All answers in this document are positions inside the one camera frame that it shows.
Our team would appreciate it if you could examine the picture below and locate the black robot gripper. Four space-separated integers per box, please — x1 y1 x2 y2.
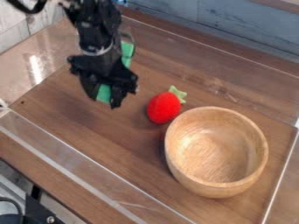
67 48 138 109

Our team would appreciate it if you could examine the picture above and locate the green rectangular block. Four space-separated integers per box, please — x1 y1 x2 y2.
96 41 136 104

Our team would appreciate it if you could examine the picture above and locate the brown wooden bowl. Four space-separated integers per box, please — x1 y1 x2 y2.
164 106 270 199

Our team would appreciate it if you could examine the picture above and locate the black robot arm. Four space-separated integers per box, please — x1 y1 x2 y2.
63 0 138 109

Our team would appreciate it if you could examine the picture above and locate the red toy strawberry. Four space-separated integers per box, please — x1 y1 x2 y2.
146 85 187 124

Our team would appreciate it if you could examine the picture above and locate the clear acrylic front barrier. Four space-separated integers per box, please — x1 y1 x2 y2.
0 105 195 224

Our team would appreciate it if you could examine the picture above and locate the black clamp with screw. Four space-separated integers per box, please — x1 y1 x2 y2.
23 195 66 224

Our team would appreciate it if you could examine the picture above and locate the black cable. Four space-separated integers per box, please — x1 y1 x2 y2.
0 196 26 224

